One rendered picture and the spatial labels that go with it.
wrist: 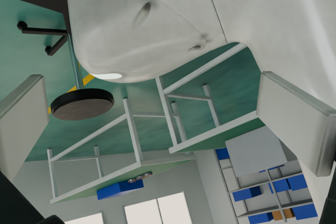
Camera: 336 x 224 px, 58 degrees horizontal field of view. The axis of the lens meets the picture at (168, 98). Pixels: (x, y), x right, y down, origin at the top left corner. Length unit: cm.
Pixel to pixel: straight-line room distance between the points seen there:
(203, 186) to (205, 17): 751
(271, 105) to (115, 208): 570
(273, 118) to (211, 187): 745
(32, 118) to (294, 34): 20
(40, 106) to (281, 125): 13
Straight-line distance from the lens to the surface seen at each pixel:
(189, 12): 28
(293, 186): 609
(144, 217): 624
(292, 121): 16
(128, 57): 30
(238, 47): 243
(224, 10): 28
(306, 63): 26
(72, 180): 550
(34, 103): 17
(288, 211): 625
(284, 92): 17
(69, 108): 167
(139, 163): 303
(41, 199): 521
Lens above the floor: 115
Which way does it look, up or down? 19 degrees down
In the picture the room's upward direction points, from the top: 164 degrees clockwise
